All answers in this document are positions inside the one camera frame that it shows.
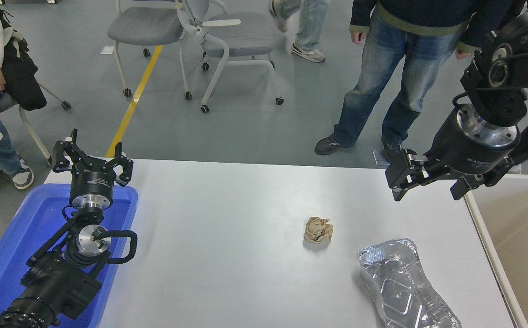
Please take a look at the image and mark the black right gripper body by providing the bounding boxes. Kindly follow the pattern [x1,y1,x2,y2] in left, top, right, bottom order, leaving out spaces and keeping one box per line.
[424,106,518,176]

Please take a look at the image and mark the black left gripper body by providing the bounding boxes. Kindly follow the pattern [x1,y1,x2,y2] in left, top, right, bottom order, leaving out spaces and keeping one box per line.
[69,159,119,201]

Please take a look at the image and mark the silver foil tray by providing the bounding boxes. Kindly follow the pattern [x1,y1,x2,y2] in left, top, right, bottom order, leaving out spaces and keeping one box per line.
[356,238,462,328]

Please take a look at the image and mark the clear floor marker plate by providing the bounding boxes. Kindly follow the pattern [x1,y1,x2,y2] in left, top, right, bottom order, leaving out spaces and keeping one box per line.
[372,149,394,167]

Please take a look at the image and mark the white-legged wheeled chair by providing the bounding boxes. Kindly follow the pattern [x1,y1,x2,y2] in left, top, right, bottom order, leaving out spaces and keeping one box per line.
[0,82,72,167]

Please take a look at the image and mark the large pale bin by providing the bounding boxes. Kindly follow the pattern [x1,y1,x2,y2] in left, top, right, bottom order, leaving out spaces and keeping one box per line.
[464,174,528,328]

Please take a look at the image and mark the blue plastic tray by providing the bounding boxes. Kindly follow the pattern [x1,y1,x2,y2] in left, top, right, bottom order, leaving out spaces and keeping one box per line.
[0,184,138,328]

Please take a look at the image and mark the black jacket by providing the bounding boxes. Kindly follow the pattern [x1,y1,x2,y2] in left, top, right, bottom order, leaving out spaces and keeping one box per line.
[0,7,47,112]

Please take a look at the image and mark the crumpled tan paper ball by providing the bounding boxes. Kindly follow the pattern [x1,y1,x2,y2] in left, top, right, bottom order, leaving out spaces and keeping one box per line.
[304,217,334,244]

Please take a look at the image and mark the grey armless wheeled chair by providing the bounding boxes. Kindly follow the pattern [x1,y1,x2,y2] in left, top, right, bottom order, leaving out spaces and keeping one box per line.
[107,0,193,101]

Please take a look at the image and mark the grey wheeled chair with armrests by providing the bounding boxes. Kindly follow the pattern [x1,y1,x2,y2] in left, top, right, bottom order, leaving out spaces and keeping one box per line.
[178,0,285,113]

